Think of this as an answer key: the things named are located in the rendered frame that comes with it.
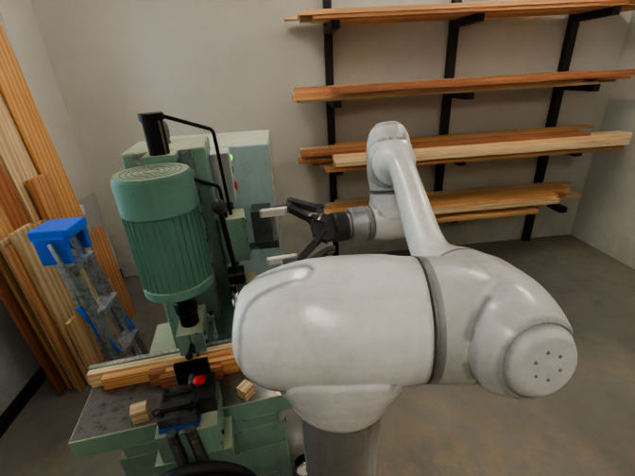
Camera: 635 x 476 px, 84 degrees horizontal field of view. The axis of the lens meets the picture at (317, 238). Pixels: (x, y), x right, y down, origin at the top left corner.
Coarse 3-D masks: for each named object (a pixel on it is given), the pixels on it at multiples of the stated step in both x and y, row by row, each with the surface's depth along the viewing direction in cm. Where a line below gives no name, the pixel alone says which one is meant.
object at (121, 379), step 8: (216, 352) 106; (224, 352) 106; (232, 352) 106; (136, 368) 102; (144, 368) 102; (104, 376) 100; (112, 376) 100; (120, 376) 100; (128, 376) 100; (136, 376) 101; (144, 376) 101; (104, 384) 100; (112, 384) 100; (120, 384) 101; (128, 384) 101
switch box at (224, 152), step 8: (224, 152) 109; (216, 160) 109; (224, 160) 109; (216, 168) 110; (224, 168) 110; (216, 176) 111; (232, 184) 113; (216, 192) 113; (224, 192) 113; (232, 192) 114; (224, 200) 114; (232, 200) 115
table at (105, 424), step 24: (144, 384) 101; (96, 408) 95; (120, 408) 94; (240, 408) 94; (264, 408) 96; (288, 408) 98; (96, 432) 88; (120, 432) 88; (144, 432) 90; (216, 456) 86
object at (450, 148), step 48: (528, 0) 238; (576, 0) 233; (624, 0) 236; (336, 96) 247; (384, 96) 255; (336, 144) 289; (432, 144) 270; (480, 144) 274; (528, 144) 278; (576, 144) 271; (624, 144) 276; (336, 192) 320; (432, 192) 326; (480, 192) 319; (528, 192) 312; (528, 240) 364
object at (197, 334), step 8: (200, 304) 107; (200, 312) 103; (200, 320) 100; (184, 328) 97; (192, 328) 97; (200, 328) 97; (208, 328) 107; (176, 336) 94; (184, 336) 94; (192, 336) 95; (200, 336) 96; (184, 344) 95; (200, 344) 97; (184, 352) 97; (192, 352) 97
